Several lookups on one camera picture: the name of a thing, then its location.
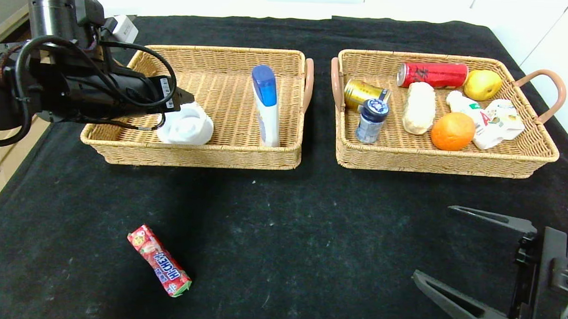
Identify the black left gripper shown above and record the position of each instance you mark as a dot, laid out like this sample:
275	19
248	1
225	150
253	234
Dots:
168	93

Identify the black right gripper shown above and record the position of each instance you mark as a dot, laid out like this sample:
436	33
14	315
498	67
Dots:
529	272

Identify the white round ashtray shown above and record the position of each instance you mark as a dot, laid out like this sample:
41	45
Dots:
188	128

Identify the white lotion bottle blue cap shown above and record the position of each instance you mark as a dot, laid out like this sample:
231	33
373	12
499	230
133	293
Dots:
267	111

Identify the white yogurt bottle green label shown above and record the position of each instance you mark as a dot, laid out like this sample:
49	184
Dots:
483	131

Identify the orange fruit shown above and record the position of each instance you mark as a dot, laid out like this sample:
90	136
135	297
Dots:
452	132

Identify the striped spiral bread roll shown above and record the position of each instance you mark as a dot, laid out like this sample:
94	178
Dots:
419	110

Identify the red candy pack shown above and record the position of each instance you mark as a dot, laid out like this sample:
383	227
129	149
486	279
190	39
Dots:
162	264

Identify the small blue lidded jar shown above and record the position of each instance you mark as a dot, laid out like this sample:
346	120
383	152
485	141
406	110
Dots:
371	125

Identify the small white carton box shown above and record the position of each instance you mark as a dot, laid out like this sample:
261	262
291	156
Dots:
511	115

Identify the gold drink can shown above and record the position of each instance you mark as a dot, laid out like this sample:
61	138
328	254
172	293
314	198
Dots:
359	91

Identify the yellow pear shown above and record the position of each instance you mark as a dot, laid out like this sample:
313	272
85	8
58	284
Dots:
482	85

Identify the red soda can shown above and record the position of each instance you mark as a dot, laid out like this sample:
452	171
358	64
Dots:
433	76

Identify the light wooden slatted rack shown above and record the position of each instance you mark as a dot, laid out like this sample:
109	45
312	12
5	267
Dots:
0	159

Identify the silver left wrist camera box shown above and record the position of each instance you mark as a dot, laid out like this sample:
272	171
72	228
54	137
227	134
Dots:
125	29

